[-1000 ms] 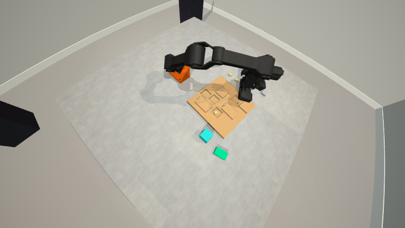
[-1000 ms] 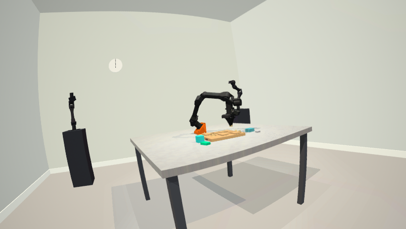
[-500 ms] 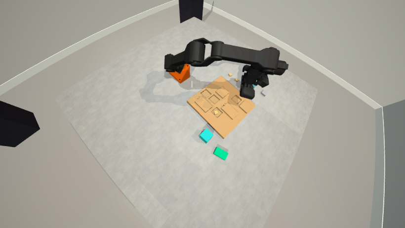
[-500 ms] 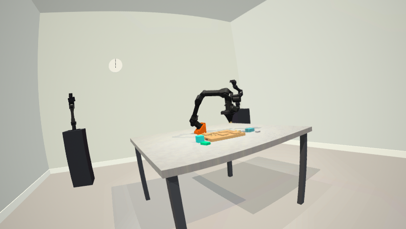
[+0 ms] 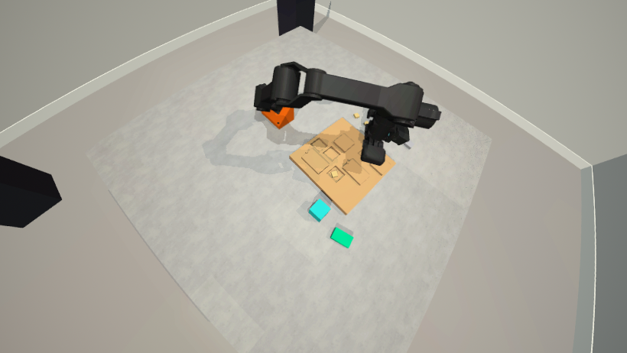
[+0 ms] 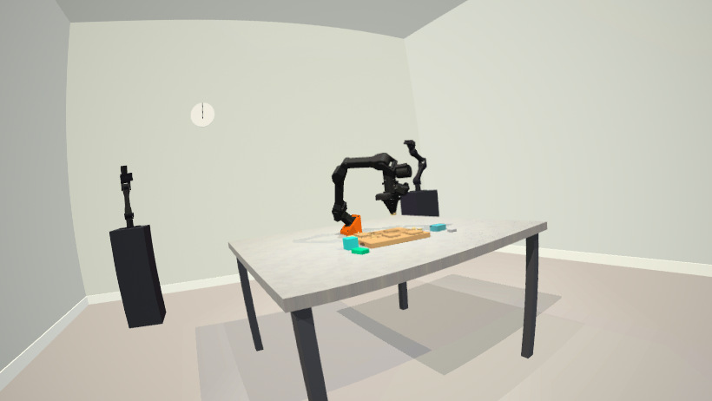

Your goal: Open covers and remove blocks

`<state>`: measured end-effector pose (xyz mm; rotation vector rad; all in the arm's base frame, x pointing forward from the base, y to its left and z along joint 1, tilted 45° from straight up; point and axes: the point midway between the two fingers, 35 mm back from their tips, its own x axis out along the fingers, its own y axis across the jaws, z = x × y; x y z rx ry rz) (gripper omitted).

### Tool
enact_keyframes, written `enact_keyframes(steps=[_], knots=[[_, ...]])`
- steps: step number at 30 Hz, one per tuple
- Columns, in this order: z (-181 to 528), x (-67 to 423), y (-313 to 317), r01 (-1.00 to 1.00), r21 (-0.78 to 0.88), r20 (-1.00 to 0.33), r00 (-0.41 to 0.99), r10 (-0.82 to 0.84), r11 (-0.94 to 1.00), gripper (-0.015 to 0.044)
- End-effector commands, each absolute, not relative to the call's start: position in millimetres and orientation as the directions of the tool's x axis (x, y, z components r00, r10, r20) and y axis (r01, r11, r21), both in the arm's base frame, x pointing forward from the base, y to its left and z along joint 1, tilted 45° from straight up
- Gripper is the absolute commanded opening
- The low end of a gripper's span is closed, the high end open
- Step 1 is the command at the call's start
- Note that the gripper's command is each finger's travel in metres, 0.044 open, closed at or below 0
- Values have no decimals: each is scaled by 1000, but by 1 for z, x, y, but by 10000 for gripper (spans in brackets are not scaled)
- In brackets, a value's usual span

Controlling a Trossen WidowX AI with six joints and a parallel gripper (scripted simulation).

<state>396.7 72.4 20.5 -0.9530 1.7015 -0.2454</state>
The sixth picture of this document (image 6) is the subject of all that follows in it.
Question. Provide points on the cyan cube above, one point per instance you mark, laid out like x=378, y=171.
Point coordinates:
x=350, y=243

